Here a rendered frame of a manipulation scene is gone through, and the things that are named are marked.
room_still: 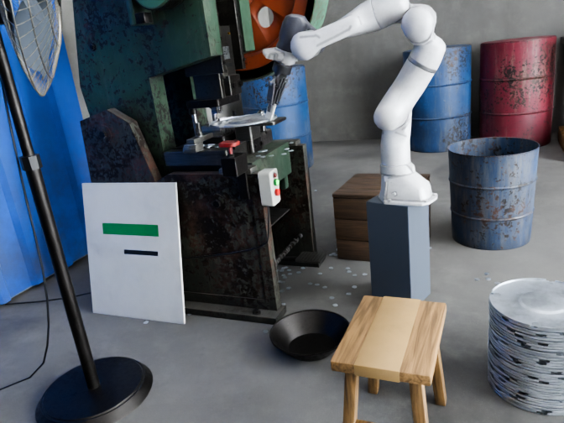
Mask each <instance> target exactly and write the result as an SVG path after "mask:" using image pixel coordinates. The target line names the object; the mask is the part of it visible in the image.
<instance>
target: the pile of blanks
mask: <svg viewBox="0 0 564 423"><path fill-rule="evenodd" d="M488 303H489V304H488V311H489V316H488V319H489V328H488V381H489V383H490V385H491V387H492V388H493V390H494V391H495V392H496V393H497V394H498V395H499V396H500V397H501V398H502V399H504V400H505V401H507V402H509V403H510V404H512V405H514V406H516V407H518V408H520V409H522V410H527V411H529V412H532V413H536V414H541V413H543V415H564V331H556V330H545V329H539V328H537V326H534V327H530V326H525V325H521V324H519V323H517V322H514V321H511V320H509V319H507V318H506V317H504V316H502V315H500V314H499V313H498V312H497V311H496V310H495V309H494V308H493V307H492V305H491V303H490V300H489V297H488Z"/></svg>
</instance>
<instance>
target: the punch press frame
mask: <svg viewBox="0 0 564 423"><path fill-rule="evenodd" d="M219 1H224V0H216V1H215V0H179V2H178V3H177V4H176V5H175V6H174V7H173V8H172V9H169V10H166V11H151V13H152V17H153V22H154V24H153V25H140V26H131V25H130V22H129V17H128V10H127V5H126V1H125V0H72V2H73V12H74V21H75V31H76V49H77V59H78V69H79V78H80V87H81V91H82V95H83V97H84V100H85V103H86V107H87V110H88V112H89V115H90V117H91V116H93V115H96V114H98V113H99V112H103V111H105V110H107V109H111V108H116V109H117V110H118V111H120V112H122V113H124V114H126V115H127V116H129V117H131V118H132V119H134V120H136V121H137V123H138V126H139V128H140V130H141V132H142V135H143V136H144V139H145V141H146V144H147V145H148V147H149V151H150V153H151V154H152V156H153V158H154V162H155V163H156V165H157V167H158V170H159V172H160V174H161V177H162V178H163V177H165V176H166V175H167V174H170V173H172V172H174V171H219V169H221V167H222V166H221V165H193V166H166V163H165V156H164V152H165V151H168V150H170V149H173V148H176V147H178V146H181V145H182V144H186V140H187V139H189V138H193V137H195V132H194V127H193V122H192V117H191V115H190V111H189V109H187V106H186V102H188V101H190V100H194V99H196V91H195V86H194V81H193V76H188V77H185V68H186V67H188V66H191V65H195V64H198V63H201V62H202V61H205V60H209V59H212V58H215V57H218V56H220V55H223V53H222V41H221V35H220V30H219V24H218V18H217V7H216V2H219ZM237 5H238V12H239V16H238V17H239V23H240V29H241V35H242V36H243V38H242V42H243V53H244V54H246V53H248V52H251V51H254V50H255V46H254V39H253V26H252V19H251V13H250V6H249V0H237ZM286 148H289V142H272V143H268V144H266V145H264V146H263V148H262V149H261V150H265V149H267V151H264V152H258V151H257V152H256V153H253V154H247V160H248V165H257V169H258V170H263V169H277V173H278V180H279V181H280V187H281V189H287V188H288V187H289V183H288V174H290V173H291V172H292V170H291V162H290V152H289V149H287V150H285V149H286ZM261 150H259V151H261ZM283 153H286V154H284V155H282V154H283ZM256 155H261V156H266V157H264V158H260V156H259V157H256ZM269 155H273V156H269ZM302 237H303V235H302V233H299V234H298V235H297V236H296V237H295V238H294V239H293V240H292V242H291V243H290V244H289V245H288V246H287V247H286V248H285V249H284V250H283V251H282V252H281V253H280V254H279V256H278V257H277V258H276V259H275V260H276V265H277V264H278V263H279V262H280V261H281V260H282V259H283V257H284V256H285V255H286V254H287V253H288V252H289V251H290V250H291V249H292V248H293V247H294V246H295V245H296V244H297V243H298V242H299V241H300V239H301V238H302Z"/></svg>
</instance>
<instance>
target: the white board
mask: <svg viewBox="0 0 564 423"><path fill-rule="evenodd" d="M82 194H83V204H84V213H85V223H86V241H87V252H88V261H89V271H90V281H91V299H92V309H93V313H98V314H105V315H112V316H125V317H132V318H138V319H145V320H151V321H164V322H171V323H178V324H185V302H184V288H183V274H182V261H181V247H180V220H179V207H178V193H177V182H167V183H82Z"/></svg>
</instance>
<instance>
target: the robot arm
mask: <svg viewBox="0 0 564 423"><path fill-rule="evenodd" d="M391 24H401V28H402V30H403V32H404V34H405V37H406V38H407V39H408V40H409V41H410V42H411V43H412V44H413V45H414V47H413V49H412V51H411V52H410V55H409V57H408V58H407V60H406V62H405V63H404V65H403V67H402V69H401V71H400V72H399V74H398V76H397V78H396V79H395V81H394V83H393V84H392V86H391V87H390V88H389V89H388V91H387V92H386V94H385V95H384V97H383V99H382V100H381V102H380V104H379V105H378V106H377V108H376V110H375V112H374V115H373V119H374V123H375V124H376V125H377V127H378V128H380V129H382V136H381V143H380V150H381V164H380V173H381V191H380V193H379V199H380V200H381V201H382V202H383V203H384V204H388V205H403V206H425V205H429V204H431V203H432V202H433V201H435V200H436V199H437V194H436V193H432V191H431V185H430V182H429V181H428V180H426V179H425V178H423V177H422V176H421V175H419V174H418V173H417V172H415V166H414V165H413V164H412V163H411V161H410V130H411V115H412V108H413V106H414V105H415V104H416V102H417V101H418V99H419V98H420V96H421V95H422V93H423V92H424V90H425V89H426V87H427V86H428V84H429V82H430V80H431V78H432V77H433V76H434V74H436V71H437V69H438V67H439V65H440V63H441V60H442V58H443V55H444V54H445V51H446V45H445V43H444V42H443V40H442V39H441V38H439V37H437V36H436V35H435V33H434V29H435V26H436V12H435V11H434V10H433V9H432V8H431V7H430V6H429V5H425V4H411V3H410V2H409V0H367V1H365V2H364V3H361V4H359V5H358V6H357V7H355V9H353V10H352V11H351V12H349V13H348V14H346V15H345V16H344V17H342V18H340V19H339V20H337V21H336V22H334V23H331V24H329V25H327V26H325V27H323V28H321V29H316V28H315V27H313V26H312V25H311V24H310V23H309V22H308V20H307V19H306V17H305V16H303V15H300V14H295V13H292V14H289V15H286V16H285V19H284V20H283V22H282V25H281V28H280V32H279V41H278V43H277V45H276V47H274V48H267V49H263V52H262V53H263V55H264V57H265V58H266V59H270V60H274V63H273V67H272V70H273V72H274V76H273V80H272V81H269V82H268V83H269V88H268V94H267V100H266V102H267V103H268V104H269V105H268V108H267V111H266V114H265V118H266V119H268V120H269V121H272V120H273V116H274V111H275V108H276V104H277V105H279V103H278V102H280V99H281V97H282V95H283V92H284V90H285V86H286V84H287V82H288V81H289V79H287V78H286V76H288V75H290V73H291V70H292V65H294V64H295V62H296V61H298V60H309V59H311V58H313V57H315V56H317V55H319V54H320V53H321V52H323V50H324V49H325V48H326V46H328V45H329V44H333V43H335V42H337V41H339V40H341V39H345V38H348V37H353V36H356V35H361V34H369V33H373V32H377V31H379V30H380V29H384V28H386V27H388V26H390V25H391ZM296 58H297V59H296Z"/></svg>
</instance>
